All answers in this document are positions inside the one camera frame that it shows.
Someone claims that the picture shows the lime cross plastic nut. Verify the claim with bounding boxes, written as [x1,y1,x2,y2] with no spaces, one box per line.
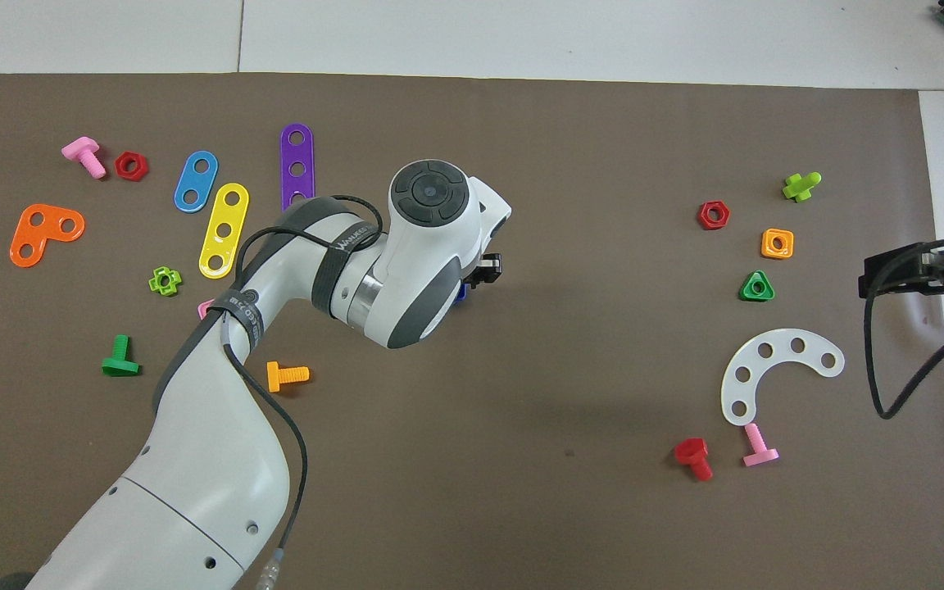
[148,266,184,297]

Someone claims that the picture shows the orange square plastic nut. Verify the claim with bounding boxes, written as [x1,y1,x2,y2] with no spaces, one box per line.
[760,228,795,260]

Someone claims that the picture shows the green triangle plastic nut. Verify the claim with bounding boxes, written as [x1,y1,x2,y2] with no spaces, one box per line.
[739,270,776,302]

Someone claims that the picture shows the orange plastic screw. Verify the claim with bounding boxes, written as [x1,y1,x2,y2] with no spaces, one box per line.
[266,361,311,393]

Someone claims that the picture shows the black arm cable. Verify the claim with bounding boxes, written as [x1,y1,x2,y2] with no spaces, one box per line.
[864,246,944,420]
[222,194,384,590]

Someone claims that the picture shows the green plastic screw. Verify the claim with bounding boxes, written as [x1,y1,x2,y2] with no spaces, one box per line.
[102,334,142,378]

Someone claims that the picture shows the orange three-hole angled plate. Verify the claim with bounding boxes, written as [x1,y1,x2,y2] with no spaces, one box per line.
[10,203,86,269]

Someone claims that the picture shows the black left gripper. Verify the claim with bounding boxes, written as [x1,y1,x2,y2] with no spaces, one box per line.
[470,215,514,288]

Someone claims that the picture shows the yellow three-hole plastic plate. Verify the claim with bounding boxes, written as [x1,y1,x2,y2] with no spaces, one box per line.
[198,182,250,279]

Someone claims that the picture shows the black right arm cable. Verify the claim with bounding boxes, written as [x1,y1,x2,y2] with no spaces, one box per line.
[864,246,944,420]

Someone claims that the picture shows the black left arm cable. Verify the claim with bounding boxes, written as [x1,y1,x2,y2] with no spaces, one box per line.
[222,194,384,590]

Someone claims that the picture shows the lime cross-head plastic screw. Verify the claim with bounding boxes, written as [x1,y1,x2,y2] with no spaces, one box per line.
[782,171,823,203]

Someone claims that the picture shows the purple four-hole plastic plate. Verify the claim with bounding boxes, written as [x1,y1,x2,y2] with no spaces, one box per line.
[279,123,315,210]

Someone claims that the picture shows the brown table mat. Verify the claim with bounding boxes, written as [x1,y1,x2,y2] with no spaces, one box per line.
[0,72,944,590]

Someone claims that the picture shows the red plastic screw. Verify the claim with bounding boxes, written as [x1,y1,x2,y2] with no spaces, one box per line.
[674,438,715,483]

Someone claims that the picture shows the pink plastic screw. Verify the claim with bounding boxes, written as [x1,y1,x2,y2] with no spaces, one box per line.
[742,422,780,468]
[61,136,108,180]

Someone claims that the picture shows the black velcro cable strap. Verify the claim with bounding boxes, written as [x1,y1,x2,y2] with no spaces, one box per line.
[310,217,384,317]
[208,287,266,350]

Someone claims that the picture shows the white curved perforated plate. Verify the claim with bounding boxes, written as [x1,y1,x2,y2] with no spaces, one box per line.
[720,329,846,427]

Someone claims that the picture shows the blue two-hole plastic plate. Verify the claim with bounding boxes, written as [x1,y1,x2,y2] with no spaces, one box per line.
[174,150,219,214]

